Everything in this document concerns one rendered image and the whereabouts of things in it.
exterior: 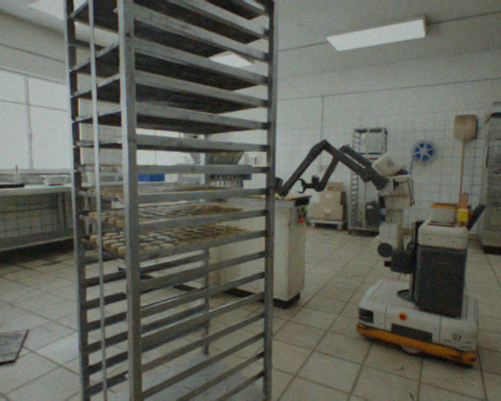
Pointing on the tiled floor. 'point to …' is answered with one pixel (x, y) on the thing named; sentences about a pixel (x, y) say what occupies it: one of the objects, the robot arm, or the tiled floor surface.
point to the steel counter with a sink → (57, 210)
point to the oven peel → (467, 123)
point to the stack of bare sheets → (2, 347)
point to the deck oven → (499, 181)
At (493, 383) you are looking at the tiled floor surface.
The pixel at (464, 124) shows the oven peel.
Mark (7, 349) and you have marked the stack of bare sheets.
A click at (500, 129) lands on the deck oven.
